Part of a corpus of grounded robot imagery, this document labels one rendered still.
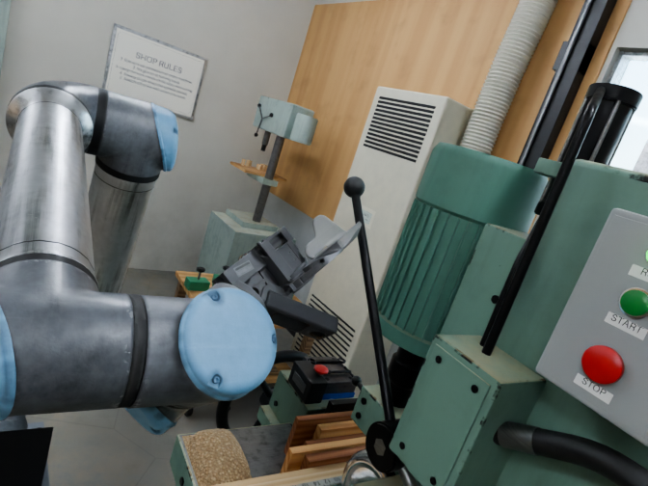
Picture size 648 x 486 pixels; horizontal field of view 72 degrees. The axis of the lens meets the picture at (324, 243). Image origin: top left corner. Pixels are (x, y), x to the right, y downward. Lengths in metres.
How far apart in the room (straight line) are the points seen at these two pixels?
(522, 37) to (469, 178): 1.71
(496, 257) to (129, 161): 0.63
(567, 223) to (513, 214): 0.15
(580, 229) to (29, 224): 0.52
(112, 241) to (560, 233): 0.79
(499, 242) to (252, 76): 3.33
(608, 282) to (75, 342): 0.41
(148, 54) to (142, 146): 2.68
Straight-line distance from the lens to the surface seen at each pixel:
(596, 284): 0.44
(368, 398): 0.83
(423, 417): 0.52
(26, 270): 0.40
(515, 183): 0.66
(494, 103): 2.26
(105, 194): 0.93
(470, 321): 0.63
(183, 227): 3.85
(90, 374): 0.36
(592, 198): 0.52
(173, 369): 0.37
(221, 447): 0.82
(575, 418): 0.52
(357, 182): 0.71
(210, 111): 3.69
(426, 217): 0.67
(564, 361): 0.45
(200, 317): 0.37
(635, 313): 0.42
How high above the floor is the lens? 1.46
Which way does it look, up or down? 13 degrees down
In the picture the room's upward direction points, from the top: 18 degrees clockwise
